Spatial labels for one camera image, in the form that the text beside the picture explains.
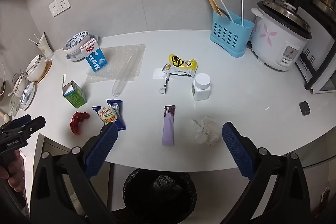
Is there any white black-rimmed bowl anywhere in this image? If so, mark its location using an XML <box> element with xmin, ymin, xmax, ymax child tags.
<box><xmin>25</xmin><ymin>55</ymin><xmax>46</xmax><ymax>83</ymax></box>

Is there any yellow snack wrapper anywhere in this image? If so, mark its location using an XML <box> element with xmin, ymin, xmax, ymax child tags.
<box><xmin>159</xmin><ymin>54</ymin><xmax>198</xmax><ymax>94</ymax></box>

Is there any metal spoon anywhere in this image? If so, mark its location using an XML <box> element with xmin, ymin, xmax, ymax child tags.
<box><xmin>219</xmin><ymin>7</ymin><xmax>233</xmax><ymax>22</ymax></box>

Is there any white tissue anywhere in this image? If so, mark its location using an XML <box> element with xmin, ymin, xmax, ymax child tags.
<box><xmin>191</xmin><ymin>116</ymin><xmax>222</xmax><ymax>146</ymax></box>

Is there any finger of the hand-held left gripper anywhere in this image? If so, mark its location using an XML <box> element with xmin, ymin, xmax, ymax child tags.
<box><xmin>16</xmin><ymin>116</ymin><xmax>46</xmax><ymax>138</ymax></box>
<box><xmin>8</xmin><ymin>115</ymin><xmax>31</xmax><ymax>128</ymax></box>

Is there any blue patterned bowl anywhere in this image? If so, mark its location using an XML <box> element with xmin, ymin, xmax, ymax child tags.
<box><xmin>63</xmin><ymin>31</ymin><xmax>91</xmax><ymax>54</ymax></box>

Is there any wooden coaster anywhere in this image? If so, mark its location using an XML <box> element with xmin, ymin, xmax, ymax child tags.
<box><xmin>33</xmin><ymin>61</ymin><xmax>52</xmax><ymax>84</ymax></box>

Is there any white pill bottle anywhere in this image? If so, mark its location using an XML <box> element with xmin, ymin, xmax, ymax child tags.
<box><xmin>192</xmin><ymin>73</ymin><xmax>212</xmax><ymax>101</ymax></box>

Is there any small black oval object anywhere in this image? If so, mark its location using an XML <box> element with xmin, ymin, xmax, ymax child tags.
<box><xmin>299</xmin><ymin>101</ymin><xmax>311</xmax><ymax>116</ymax></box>

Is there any white floral rice cooker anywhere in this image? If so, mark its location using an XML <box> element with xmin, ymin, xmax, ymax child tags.
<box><xmin>249</xmin><ymin>0</ymin><xmax>312</xmax><ymax>72</ymax></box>

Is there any blue striped plate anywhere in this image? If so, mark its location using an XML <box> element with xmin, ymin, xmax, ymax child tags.
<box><xmin>19</xmin><ymin>82</ymin><xmax>36</xmax><ymax>111</ymax></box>

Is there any clear plastic bottle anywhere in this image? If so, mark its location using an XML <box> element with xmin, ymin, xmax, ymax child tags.
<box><xmin>112</xmin><ymin>55</ymin><xmax>137</xmax><ymax>97</ymax></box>

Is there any white patterned cup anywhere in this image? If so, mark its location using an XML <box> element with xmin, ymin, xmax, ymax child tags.
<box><xmin>34</xmin><ymin>32</ymin><xmax>55</xmax><ymax>60</ymax></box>

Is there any patterned slipper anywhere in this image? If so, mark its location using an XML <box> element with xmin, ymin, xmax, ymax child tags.
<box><xmin>319</xmin><ymin>186</ymin><xmax>331</xmax><ymax>206</ymax></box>

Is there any blue cookie wrapper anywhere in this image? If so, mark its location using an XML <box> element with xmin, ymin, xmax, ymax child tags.
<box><xmin>92</xmin><ymin>99</ymin><xmax>126</xmax><ymax>131</ymax></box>

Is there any clear glass cup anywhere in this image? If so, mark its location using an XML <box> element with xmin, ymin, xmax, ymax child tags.
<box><xmin>8</xmin><ymin>72</ymin><xmax>27</xmax><ymax>119</ymax></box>

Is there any blue milk carton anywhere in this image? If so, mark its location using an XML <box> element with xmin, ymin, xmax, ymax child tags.
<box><xmin>79</xmin><ymin>38</ymin><xmax>109</xmax><ymax>73</ymax></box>

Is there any green carton box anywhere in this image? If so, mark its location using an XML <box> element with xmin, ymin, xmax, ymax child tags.
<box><xmin>62</xmin><ymin>74</ymin><xmax>88</xmax><ymax>109</ymax></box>

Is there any purple sachet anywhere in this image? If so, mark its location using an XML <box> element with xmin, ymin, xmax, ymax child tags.
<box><xmin>162</xmin><ymin>105</ymin><xmax>176</xmax><ymax>146</ymax></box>

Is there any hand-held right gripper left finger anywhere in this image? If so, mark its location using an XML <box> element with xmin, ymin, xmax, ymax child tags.
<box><xmin>30</xmin><ymin>123</ymin><xmax>118</xmax><ymax>224</ymax></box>

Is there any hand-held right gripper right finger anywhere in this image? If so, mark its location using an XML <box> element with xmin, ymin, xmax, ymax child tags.
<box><xmin>222</xmin><ymin>122</ymin><xmax>313</xmax><ymax>224</ymax></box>

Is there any person's left hand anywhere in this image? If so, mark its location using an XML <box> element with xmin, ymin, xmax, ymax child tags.
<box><xmin>0</xmin><ymin>151</ymin><xmax>25</xmax><ymax>191</ymax></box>

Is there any bubble wrap sheet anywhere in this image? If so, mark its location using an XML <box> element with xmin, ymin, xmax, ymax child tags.
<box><xmin>87</xmin><ymin>44</ymin><xmax>147</xmax><ymax>84</ymax></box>

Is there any black-bagged waste bin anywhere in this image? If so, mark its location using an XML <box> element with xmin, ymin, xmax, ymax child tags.
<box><xmin>123</xmin><ymin>168</ymin><xmax>197</xmax><ymax>224</ymax></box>

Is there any blue utensil holder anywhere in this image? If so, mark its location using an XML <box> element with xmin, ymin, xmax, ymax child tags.
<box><xmin>209</xmin><ymin>9</ymin><xmax>255</xmax><ymax>58</ymax></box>

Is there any red mesh net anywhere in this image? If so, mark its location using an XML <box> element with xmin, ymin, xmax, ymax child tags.
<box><xmin>70</xmin><ymin>111</ymin><xmax>90</xmax><ymax>135</ymax></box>

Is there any white cable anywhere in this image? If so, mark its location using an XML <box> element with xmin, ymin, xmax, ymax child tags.
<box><xmin>0</xmin><ymin>59</ymin><xmax>6</xmax><ymax>98</ymax></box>

